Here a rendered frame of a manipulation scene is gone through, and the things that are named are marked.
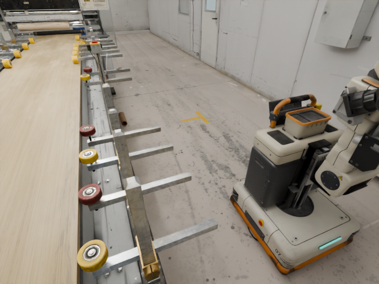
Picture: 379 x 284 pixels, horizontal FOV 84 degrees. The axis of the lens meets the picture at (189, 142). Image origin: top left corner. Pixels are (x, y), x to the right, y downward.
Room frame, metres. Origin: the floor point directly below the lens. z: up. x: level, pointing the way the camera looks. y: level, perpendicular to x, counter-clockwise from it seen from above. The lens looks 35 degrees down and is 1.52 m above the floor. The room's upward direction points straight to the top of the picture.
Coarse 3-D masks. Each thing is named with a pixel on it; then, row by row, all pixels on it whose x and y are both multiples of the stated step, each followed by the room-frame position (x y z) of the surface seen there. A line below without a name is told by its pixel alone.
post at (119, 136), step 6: (114, 132) 0.56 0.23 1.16; (120, 132) 0.56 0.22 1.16; (114, 138) 0.54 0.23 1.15; (120, 138) 0.55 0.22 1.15; (120, 144) 0.55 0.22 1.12; (126, 144) 0.56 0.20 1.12; (120, 150) 0.55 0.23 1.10; (126, 150) 0.56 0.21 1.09; (120, 156) 0.55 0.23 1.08; (126, 156) 0.55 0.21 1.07; (120, 162) 0.54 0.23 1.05; (126, 162) 0.55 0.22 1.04; (126, 168) 0.55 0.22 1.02; (126, 174) 0.55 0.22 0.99; (132, 174) 0.56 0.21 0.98
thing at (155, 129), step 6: (156, 126) 1.16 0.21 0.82; (126, 132) 1.09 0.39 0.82; (132, 132) 1.09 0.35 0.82; (138, 132) 1.10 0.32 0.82; (144, 132) 1.11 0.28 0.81; (150, 132) 1.13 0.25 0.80; (96, 138) 1.03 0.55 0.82; (102, 138) 1.03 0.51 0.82; (108, 138) 1.03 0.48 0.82; (126, 138) 1.07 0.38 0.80; (90, 144) 0.99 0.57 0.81; (96, 144) 1.00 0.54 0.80
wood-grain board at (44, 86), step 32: (32, 64) 2.32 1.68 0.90; (64, 64) 2.32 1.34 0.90; (0, 96) 1.46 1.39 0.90; (32, 96) 1.46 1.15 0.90; (64, 96) 1.46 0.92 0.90; (0, 128) 1.01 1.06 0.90; (32, 128) 1.01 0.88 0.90; (64, 128) 1.01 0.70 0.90; (0, 160) 0.73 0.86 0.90; (32, 160) 0.73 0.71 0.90; (64, 160) 0.73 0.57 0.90; (0, 192) 0.55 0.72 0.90; (32, 192) 0.55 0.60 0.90; (64, 192) 0.55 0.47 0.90; (0, 224) 0.41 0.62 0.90; (32, 224) 0.41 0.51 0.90; (64, 224) 0.41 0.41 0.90; (0, 256) 0.31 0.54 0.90; (32, 256) 0.31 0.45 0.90; (64, 256) 0.31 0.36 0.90
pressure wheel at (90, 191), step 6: (90, 186) 0.57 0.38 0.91; (96, 186) 0.57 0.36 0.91; (78, 192) 0.54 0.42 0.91; (84, 192) 0.54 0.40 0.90; (90, 192) 0.54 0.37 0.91; (96, 192) 0.54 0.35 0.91; (84, 198) 0.51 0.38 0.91; (90, 198) 0.51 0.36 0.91; (96, 198) 0.52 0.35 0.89; (84, 204) 0.51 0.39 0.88; (90, 204) 0.51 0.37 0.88; (96, 210) 0.54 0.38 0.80
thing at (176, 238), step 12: (192, 228) 0.44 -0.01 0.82; (204, 228) 0.44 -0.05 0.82; (216, 228) 0.46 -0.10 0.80; (156, 240) 0.40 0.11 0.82; (168, 240) 0.40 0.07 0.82; (180, 240) 0.40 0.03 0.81; (132, 252) 0.36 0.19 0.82; (156, 252) 0.37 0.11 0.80; (108, 264) 0.32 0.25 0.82; (120, 264) 0.33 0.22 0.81; (96, 276) 0.30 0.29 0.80
